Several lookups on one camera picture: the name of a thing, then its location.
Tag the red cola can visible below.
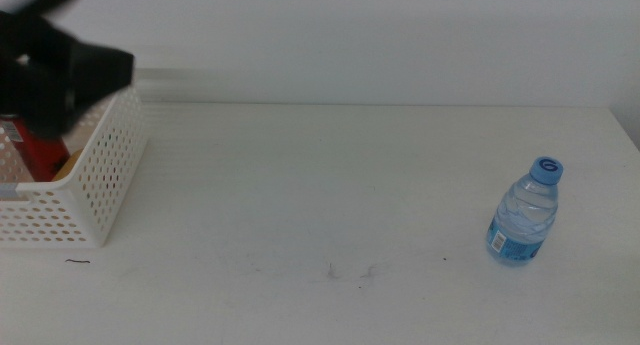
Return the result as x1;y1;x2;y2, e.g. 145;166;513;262
0;114;72;183

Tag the yellow tea bottle white cap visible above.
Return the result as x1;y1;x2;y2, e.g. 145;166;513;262
51;148;84;183

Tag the clear water bottle blue cap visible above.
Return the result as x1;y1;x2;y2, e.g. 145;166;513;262
485;155;565;264

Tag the white perforated plastic basket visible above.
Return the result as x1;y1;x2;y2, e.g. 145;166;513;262
0;84;149;249

